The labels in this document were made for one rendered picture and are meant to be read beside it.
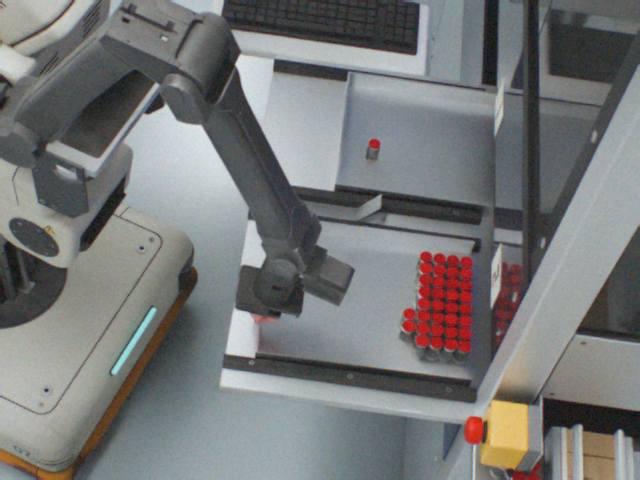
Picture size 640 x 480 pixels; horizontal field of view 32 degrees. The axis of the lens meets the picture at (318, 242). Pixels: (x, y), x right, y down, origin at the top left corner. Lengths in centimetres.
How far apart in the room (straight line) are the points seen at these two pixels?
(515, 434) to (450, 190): 55
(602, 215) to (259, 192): 43
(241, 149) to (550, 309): 44
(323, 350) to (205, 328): 104
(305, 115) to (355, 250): 30
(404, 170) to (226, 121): 75
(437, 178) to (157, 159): 125
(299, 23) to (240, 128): 97
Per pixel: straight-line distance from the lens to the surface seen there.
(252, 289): 169
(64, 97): 143
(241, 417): 271
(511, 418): 163
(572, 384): 164
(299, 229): 151
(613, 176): 123
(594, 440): 177
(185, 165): 308
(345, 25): 231
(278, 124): 205
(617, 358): 157
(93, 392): 245
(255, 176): 140
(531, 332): 151
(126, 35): 125
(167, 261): 259
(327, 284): 160
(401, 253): 191
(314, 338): 181
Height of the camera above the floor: 247
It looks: 56 degrees down
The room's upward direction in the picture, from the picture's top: 10 degrees clockwise
